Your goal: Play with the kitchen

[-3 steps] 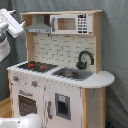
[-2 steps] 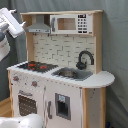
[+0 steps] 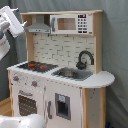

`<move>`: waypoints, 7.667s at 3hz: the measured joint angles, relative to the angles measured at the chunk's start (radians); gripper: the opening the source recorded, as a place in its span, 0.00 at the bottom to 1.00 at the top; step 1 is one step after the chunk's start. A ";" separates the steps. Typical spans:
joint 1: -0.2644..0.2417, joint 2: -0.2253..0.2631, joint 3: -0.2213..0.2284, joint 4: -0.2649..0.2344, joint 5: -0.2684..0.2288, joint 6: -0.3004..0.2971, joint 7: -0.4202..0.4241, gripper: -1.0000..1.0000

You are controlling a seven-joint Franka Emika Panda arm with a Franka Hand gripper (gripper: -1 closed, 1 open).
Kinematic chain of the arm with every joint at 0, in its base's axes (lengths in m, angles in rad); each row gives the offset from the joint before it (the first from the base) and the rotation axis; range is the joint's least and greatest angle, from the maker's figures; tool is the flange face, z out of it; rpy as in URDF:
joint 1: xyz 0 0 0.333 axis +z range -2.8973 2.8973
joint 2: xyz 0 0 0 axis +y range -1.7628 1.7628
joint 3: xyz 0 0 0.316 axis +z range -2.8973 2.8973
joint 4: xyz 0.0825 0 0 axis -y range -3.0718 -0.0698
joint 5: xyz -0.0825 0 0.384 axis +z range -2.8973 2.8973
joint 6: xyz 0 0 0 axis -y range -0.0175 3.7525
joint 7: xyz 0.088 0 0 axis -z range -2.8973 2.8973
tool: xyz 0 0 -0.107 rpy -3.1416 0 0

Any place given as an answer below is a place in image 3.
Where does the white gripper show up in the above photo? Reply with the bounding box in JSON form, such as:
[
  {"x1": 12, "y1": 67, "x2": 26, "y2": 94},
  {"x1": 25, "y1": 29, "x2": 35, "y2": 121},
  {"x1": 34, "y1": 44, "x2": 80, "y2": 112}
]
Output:
[{"x1": 0, "y1": 6, "x2": 26, "y2": 37}]

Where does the white toy microwave door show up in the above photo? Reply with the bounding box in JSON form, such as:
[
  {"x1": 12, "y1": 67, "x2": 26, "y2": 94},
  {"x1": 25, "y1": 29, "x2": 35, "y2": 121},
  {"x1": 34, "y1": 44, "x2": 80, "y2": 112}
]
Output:
[{"x1": 50, "y1": 14, "x2": 93, "y2": 34}]

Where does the toy oven door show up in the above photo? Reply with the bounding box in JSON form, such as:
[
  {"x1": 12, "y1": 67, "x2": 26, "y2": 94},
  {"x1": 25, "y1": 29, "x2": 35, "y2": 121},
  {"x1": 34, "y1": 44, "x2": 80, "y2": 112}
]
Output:
[{"x1": 13, "y1": 86, "x2": 45, "y2": 128}]

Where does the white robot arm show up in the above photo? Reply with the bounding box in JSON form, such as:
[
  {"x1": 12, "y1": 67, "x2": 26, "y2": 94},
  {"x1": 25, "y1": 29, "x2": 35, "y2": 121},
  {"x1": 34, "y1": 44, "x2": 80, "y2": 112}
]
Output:
[{"x1": 0, "y1": 6, "x2": 45, "y2": 128}]

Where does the wooden toy kitchen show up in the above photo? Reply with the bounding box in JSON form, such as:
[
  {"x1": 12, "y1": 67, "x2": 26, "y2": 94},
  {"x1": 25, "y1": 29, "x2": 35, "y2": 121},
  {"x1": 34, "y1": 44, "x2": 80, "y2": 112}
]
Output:
[{"x1": 8, "y1": 10, "x2": 115, "y2": 128}]

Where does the grey range hood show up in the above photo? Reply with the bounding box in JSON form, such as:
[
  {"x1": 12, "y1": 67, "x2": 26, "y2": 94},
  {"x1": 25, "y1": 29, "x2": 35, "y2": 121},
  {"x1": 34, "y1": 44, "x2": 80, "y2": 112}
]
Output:
[{"x1": 25, "y1": 14, "x2": 51, "y2": 33}]

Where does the black toy stovetop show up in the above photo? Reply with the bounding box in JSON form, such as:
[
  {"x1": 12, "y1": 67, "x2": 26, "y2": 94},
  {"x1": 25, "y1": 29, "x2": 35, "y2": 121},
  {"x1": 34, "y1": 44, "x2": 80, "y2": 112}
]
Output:
[{"x1": 20, "y1": 61, "x2": 56, "y2": 72}]

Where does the left oven knob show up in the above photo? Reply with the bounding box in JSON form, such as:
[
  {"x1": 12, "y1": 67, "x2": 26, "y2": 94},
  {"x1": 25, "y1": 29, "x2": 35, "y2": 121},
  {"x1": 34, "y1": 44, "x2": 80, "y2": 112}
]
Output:
[{"x1": 13, "y1": 76, "x2": 19, "y2": 82}]

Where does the oven knob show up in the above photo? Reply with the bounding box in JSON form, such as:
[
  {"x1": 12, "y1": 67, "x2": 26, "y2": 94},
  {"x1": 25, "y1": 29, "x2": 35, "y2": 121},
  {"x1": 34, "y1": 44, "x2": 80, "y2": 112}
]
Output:
[
  {"x1": 31, "y1": 81, "x2": 37, "y2": 87},
  {"x1": 13, "y1": 76, "x2": 19, "y2": 82}
]

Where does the right oven knob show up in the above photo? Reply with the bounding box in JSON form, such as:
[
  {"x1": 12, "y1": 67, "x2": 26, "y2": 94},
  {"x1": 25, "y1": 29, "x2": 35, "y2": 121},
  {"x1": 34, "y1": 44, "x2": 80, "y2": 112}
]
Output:
[{"x1": 31, "y1": 81, "x2": 37, "y2": 87}]

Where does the black toy faucet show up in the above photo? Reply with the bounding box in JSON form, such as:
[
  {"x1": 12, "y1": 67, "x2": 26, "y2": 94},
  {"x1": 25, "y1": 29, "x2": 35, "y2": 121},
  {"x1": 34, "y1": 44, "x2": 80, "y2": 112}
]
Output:
[{"x1": 76, "y1": 50, "x2": 94, "y2": 70}]

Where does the grey toy sink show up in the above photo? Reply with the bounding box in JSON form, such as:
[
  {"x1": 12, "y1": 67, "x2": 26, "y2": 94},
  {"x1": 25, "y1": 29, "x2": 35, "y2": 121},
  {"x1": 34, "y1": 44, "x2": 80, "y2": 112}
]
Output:
[{"x1": 52, "y1": 67, "x2": 92, "y2": 81}]

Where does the grey ice dispenser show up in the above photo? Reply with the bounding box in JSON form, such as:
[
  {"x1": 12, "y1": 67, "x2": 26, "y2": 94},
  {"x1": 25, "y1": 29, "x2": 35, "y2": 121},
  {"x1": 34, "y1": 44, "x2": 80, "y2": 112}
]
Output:
[{"x1": 55, "y1": 94, "x2": 71, "y2": 120}]

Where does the grey fridge door handle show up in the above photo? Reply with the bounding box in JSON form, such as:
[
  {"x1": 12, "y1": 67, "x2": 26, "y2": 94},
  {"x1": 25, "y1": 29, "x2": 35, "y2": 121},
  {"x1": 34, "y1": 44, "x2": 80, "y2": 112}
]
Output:
[{"x1": 47, "y1": 101, "x2": 52, "y2": 119}]

